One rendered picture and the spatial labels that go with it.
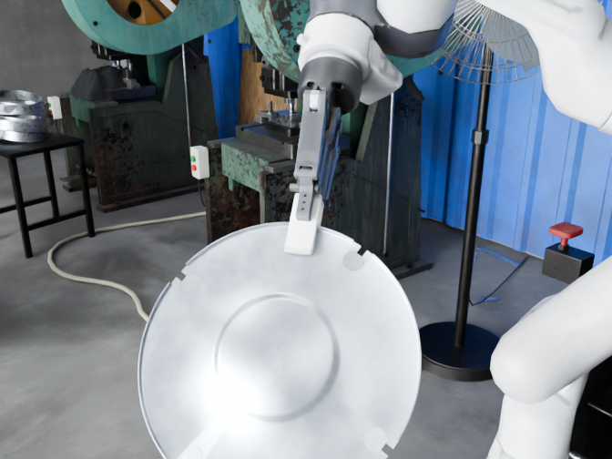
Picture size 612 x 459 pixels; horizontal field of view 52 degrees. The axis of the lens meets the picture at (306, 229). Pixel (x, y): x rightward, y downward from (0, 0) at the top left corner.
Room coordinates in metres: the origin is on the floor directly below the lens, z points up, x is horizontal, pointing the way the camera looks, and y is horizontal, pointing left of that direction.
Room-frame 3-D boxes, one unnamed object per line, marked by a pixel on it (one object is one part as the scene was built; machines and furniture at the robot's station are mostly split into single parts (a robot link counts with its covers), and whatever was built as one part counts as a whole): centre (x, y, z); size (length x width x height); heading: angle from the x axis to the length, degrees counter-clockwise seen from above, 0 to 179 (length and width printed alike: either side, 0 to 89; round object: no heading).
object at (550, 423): (0.87, -0.40, 0.71); 0.18 x 0.11 x 0.25; 140
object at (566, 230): (1.39, -0.62, 0.72); 0.07 x 0.06 x 0.08; 128
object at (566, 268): (1.38, -0.63, 0.62); 0.10 x 0.06 x 0.20; 38
